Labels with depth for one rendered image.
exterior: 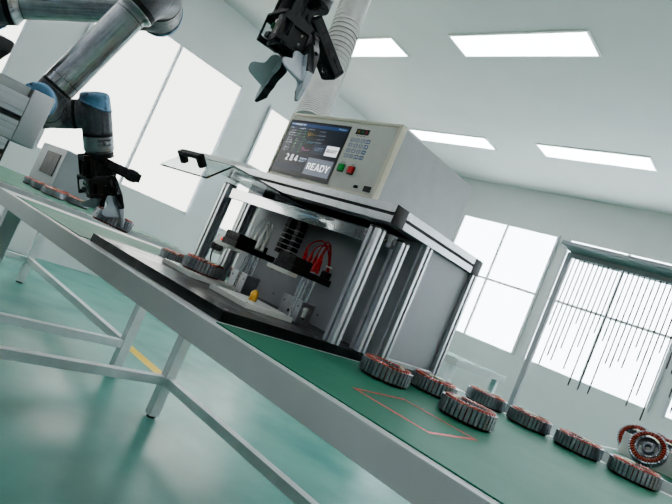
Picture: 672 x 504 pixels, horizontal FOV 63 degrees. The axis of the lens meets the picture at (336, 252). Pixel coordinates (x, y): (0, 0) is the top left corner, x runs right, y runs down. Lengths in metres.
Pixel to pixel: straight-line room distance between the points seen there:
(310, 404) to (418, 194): 0.83
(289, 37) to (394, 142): 0.47
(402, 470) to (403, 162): 0.89
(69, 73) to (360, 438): 1.08
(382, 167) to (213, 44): 5.41
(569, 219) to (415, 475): 7.59
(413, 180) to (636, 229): 6.57
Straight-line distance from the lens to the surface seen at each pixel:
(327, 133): 1.56
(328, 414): 0.77
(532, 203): 8.46
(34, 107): 1.04
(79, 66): 1.47
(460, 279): 1.56
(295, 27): 1.03
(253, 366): 0.88
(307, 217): 1.42
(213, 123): 6.67
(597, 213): 8.11
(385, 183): 1.38
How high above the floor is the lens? 0.89
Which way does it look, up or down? 3 degrees up
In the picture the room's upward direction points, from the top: 23 degrees clockwise
